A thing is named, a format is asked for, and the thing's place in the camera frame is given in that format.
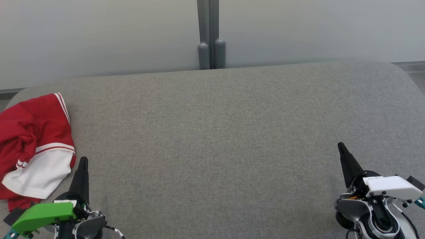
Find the grey vertical frame post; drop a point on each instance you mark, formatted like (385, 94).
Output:
(219, 36)
(203, 36)

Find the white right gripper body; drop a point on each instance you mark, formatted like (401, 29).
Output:
(391, 186)

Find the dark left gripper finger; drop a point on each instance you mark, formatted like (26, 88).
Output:
(81, 179)

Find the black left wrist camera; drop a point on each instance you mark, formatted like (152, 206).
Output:
(11, 216)

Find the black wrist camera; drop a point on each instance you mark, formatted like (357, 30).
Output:
(416, 182)
(11, 216)

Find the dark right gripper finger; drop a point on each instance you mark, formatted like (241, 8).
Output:
(349, 164)

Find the red white-sleeved jersey shirt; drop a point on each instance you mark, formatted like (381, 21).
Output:
(36, 172)

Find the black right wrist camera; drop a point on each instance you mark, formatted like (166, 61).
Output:
(416, 182)

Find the grey partition bottom rail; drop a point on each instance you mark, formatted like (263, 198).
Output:
(410, 67)
(10, 93)

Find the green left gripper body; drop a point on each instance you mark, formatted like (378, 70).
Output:
(43, 214)

